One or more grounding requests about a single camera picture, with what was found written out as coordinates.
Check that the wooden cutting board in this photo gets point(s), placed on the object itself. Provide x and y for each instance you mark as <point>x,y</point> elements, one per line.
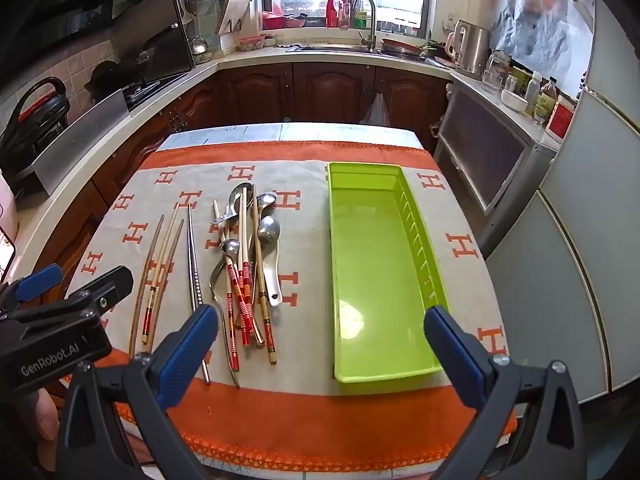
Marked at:
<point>234,12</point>

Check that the white plastic bag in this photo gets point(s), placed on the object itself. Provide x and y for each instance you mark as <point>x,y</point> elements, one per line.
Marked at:
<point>376,110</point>

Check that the pink lidded food container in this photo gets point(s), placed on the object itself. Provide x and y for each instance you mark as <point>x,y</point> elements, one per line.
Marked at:
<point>250,43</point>

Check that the red basin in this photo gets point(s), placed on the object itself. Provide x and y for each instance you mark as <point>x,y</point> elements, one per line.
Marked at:
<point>272,20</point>

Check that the brown wooden base cabinets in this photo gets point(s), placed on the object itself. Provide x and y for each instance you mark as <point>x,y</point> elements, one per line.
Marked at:
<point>325,92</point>

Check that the black gas stove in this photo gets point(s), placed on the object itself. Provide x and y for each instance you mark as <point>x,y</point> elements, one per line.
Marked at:
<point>150,91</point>

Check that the red banded bamboo chopstick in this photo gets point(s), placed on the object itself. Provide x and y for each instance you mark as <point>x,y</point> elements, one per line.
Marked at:
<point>164,265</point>
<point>260,332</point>
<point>245,310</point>
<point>244,240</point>
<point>231,320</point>

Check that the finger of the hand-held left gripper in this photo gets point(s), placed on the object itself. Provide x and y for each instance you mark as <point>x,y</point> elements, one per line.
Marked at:
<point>107,287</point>
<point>40,281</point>

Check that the red spray bottle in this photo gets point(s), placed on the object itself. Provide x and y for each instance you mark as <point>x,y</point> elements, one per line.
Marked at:
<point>331,10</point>

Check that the person's left hand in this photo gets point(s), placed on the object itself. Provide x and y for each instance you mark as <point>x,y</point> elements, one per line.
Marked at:
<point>47,430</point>

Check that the brown chopstick patterned end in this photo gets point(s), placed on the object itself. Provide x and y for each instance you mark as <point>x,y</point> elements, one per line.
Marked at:
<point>262,280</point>

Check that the white ceramic spoon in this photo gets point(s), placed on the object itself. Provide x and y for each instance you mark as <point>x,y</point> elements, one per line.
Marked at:
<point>272,290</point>

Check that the steel kitchen faucet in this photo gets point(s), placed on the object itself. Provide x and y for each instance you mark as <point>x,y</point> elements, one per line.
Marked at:
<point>371,20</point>

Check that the black wok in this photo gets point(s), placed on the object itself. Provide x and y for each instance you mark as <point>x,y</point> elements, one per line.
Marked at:
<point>105,80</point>

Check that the brown wooden chopstick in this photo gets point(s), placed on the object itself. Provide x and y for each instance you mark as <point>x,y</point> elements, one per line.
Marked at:
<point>147,285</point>
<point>171,265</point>

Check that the pale grey refrigerator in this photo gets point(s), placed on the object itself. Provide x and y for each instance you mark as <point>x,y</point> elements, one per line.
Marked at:
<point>590,185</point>

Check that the large metal spoon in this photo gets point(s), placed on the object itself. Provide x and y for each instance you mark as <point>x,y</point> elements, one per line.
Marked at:
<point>243,191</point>

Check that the steel teapot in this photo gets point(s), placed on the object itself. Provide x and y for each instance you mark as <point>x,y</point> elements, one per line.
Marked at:
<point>200,50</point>

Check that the pink bottle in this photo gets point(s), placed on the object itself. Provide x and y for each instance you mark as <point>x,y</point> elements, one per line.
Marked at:
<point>344,12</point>

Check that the green label bottle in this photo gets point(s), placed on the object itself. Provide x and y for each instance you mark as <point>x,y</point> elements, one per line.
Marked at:
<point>546,102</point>

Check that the steel sink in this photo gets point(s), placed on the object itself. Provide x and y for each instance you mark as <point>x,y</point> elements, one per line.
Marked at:
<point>330,49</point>

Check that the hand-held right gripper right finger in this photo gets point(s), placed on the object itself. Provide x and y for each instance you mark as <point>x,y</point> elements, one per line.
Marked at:
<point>457,355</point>

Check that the red box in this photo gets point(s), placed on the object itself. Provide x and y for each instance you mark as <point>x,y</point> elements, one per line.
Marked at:
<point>561,119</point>

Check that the steel splash guard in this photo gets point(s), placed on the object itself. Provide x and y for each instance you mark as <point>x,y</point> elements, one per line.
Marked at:
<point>80,145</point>

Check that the clear glass jar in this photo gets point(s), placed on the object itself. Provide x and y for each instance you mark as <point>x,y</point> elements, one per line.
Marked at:
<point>495,72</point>

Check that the silver foil wall sheet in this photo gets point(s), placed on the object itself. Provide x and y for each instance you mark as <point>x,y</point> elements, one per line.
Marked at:
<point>540,25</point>

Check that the cream kitchen countertop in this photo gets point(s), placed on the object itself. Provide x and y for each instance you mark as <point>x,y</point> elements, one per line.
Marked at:
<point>325,58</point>

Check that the clear plastic bottle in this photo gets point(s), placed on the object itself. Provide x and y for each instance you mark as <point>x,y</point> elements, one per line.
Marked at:
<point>533,92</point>

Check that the steel chopstick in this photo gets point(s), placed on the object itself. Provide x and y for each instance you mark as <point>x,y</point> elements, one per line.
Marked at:
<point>194,260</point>

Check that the white bowl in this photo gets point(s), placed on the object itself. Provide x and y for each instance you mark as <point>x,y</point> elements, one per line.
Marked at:
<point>514,101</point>

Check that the black and red cooker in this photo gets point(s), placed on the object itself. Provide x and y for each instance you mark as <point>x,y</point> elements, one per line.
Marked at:
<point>35,125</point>

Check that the orange and beige printed blanket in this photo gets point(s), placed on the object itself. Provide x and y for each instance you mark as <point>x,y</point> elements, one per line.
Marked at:
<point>300,410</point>

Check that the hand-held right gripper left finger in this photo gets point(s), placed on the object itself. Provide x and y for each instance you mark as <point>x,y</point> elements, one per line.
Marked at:
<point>185,350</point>

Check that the black range hood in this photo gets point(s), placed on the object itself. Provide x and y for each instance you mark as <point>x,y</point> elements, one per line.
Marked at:
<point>50,0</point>

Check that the green dish soap bottle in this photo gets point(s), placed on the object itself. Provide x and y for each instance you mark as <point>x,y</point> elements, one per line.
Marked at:
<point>361,15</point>

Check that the red rimmed pan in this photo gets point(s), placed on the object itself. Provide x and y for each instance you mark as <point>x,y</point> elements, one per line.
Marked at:
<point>402,47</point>

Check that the green plastic utensil tray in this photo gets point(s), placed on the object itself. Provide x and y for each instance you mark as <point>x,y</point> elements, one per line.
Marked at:
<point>375,260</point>

